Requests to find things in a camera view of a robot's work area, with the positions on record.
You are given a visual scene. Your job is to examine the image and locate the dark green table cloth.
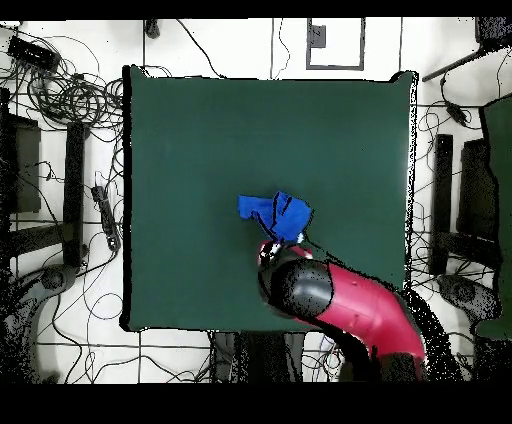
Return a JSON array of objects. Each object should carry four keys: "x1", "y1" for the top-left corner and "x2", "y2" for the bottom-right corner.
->
[{"x1": 121, "y1": 65, "x2": 419, "y2": 333}]

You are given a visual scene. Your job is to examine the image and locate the black flat panel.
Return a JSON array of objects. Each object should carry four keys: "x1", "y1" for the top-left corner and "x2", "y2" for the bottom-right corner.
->
[
  {"x1": 0, "y1": 113, "x2": 42, "y2": 215},
  {"x1": 457, "y1": 137, "x2": 499, "y2": 241}
]

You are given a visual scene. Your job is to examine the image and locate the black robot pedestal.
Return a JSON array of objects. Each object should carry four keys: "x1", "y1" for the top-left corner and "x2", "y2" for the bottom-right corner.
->
[{"x1": 209, "y1": 330, "x2": 307, "y2": 383}]

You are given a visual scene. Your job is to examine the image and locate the long black cable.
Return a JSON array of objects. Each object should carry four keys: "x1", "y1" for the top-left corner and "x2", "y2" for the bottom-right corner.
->
[{"x1": 175, "y1": 18, "x2": 228, "y2": 80}]

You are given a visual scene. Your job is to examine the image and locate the grey square frame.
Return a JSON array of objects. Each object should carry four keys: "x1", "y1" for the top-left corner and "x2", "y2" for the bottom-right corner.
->
[{"x1": 306, "y1": 17, "x2": 366, "y2": 71}]

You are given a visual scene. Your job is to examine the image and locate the black speckled block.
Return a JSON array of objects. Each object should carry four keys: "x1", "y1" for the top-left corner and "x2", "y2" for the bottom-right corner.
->
[{"x1": 474, "y1": 16, "x2": 512, "y2": 51}]

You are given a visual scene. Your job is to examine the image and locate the thin black cable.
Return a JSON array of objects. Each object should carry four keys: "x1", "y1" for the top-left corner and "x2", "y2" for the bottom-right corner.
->
[{"x1": 271, "y1": 17, "x2": 292, "y2": 80}]

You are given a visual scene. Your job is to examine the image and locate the black power strip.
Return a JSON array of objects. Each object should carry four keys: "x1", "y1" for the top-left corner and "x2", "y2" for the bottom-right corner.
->
[{"x1": 90, "y1": 184, "x2": 122, "y2": 252}]

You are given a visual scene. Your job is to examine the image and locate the blue shirt with white print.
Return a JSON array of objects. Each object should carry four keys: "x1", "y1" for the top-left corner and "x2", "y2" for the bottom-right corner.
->
[{"x1": 236, "y1": 190, "x2": 314, "y2": 246}]

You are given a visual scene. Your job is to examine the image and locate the black inline cable adapter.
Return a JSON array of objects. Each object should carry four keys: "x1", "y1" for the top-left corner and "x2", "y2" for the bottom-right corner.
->
[{"x1": 444, "y1": 100, "x2": 470, "y2": 127}]

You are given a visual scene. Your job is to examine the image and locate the small dark grey square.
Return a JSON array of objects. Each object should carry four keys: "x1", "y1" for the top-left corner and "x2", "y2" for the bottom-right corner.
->
[{"x1": 309, "y1": 24, "x2": 327, "y2": 49}]

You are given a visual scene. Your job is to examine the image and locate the black stand bar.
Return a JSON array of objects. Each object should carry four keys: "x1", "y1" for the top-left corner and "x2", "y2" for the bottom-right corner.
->
[
  {"x1": 433, "y1": 133, "x2": 454, "y2": 275},
  {"x1": 62, "y1": 121, "x2": 87, "y2": 267}
]

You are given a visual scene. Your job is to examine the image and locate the black stand base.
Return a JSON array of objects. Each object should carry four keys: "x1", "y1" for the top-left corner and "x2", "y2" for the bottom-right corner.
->
[
  {"x1": 436, "y1": 273, "x2": 501, "y2": 321},
  {"x1": 0, "y1": 263, "x2": 79, "y2": 383}
]

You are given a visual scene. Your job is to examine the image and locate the black rod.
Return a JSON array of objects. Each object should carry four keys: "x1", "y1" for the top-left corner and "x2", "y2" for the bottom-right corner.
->
[{"x1": 421, "y1": 47, "x2": 487, "y2": 83}]

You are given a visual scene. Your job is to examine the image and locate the coiled black cable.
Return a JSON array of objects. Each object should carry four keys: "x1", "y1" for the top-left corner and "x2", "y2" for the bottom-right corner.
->
[{"x1": 27, "y1": 71, "x2": 125, "y2": 131}]

